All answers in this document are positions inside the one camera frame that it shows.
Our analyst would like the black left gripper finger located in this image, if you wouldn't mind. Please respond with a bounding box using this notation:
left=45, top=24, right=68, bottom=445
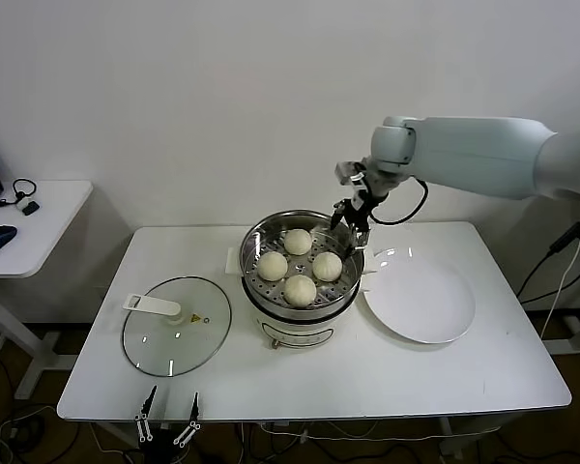
left=133, top=385, right=159, bottom=442
left=172, top=391, right=202, bottom=446

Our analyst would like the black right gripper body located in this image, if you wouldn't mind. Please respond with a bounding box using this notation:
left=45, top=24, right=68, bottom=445
left=335, top=197, right=376, bottom=232

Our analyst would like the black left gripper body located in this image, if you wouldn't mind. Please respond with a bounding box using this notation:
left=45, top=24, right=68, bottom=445
left=142, top=429, right=185, bottom=456

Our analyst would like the white steamed baozi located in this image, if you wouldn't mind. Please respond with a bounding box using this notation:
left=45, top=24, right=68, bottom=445
left=257, top=250, right=289, bottom=282
left=283, top=274, right=318, bottom=309
left=283, top=228, right=313, bottom=256
left=311, top=250, right=344, bottom=282

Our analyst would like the stainless steel steamer basket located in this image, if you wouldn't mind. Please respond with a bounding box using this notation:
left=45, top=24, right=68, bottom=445
left=238, top=209, right=367, bottom=310

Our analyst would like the white round plate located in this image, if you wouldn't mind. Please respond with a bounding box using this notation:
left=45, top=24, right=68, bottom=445
left=362, top=247, right=478, bottom=345

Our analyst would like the white electric cooker pot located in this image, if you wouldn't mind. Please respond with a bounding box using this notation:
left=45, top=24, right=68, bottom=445
left=224, top=245, right=391, bottom=350

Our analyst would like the white side table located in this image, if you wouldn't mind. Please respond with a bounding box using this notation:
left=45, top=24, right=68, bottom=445
left=0, top=181, right=94, bottom=402

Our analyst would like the white table leg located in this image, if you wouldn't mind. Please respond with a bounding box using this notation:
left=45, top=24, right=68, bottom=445
left=439, top=416, right=466, bottom=455

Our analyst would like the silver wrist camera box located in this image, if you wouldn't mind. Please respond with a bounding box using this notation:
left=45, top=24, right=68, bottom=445
left=334, top=161, right=367, bottom=188

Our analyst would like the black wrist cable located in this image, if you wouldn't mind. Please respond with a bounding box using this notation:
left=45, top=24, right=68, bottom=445
left=369, top=177, right=429, bottom=226

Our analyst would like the glass lid with white handle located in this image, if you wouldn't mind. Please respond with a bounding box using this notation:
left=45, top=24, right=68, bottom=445
left=121, top=275, right=233, bottom=378

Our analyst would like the black cable with adapter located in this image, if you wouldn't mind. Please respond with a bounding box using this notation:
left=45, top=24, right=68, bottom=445
left=516, top=200, right=580, bottom=305

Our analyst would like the white hanging cable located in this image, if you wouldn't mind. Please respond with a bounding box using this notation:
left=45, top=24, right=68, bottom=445
left=540, top=226, right=580, bottom=339

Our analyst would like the black looped earphone cable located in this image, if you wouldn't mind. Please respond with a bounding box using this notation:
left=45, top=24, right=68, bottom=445
left=0, top=179, right=38, bottom=210

